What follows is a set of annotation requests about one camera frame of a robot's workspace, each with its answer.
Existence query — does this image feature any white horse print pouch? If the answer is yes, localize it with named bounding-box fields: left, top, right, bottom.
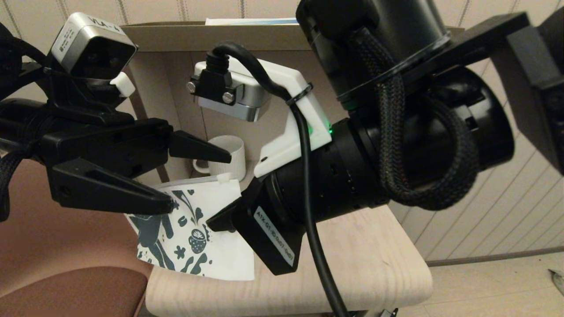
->
left=125, top=174, right=255, bottom=281

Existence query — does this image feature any crumpled clear plastic bag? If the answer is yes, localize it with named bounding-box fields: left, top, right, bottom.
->
left=549, top=269, right=564, bottom=295

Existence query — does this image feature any white ribbed ceramic mug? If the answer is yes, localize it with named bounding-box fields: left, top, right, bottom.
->
left=193, top=135, right=246, bottom=182

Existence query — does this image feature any beige wooden desk shelf unit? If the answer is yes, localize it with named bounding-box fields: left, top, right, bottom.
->
left=121, top=21, right=464, bottom=317

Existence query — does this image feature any pink chair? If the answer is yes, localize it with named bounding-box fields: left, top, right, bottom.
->
left=0, top=158, right=155, bottom=317

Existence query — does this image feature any white blue toothbrush box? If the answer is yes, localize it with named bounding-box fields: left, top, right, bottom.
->
left=205, top=18, right=299, bottom=26

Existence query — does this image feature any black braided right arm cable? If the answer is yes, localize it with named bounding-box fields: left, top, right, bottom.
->
left=355, top=26, right=479, bottom=211

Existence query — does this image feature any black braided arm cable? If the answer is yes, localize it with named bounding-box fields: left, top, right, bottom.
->
left=0, top=150, right=27, bottom=223
left=355, top=26, right=479, bottom=211

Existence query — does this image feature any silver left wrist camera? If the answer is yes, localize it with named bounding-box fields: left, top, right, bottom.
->
left=51, top=12, right=138, bottom=98

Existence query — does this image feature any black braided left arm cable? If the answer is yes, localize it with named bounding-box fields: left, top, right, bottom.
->
left=0, top=150, right=27, bottom=223

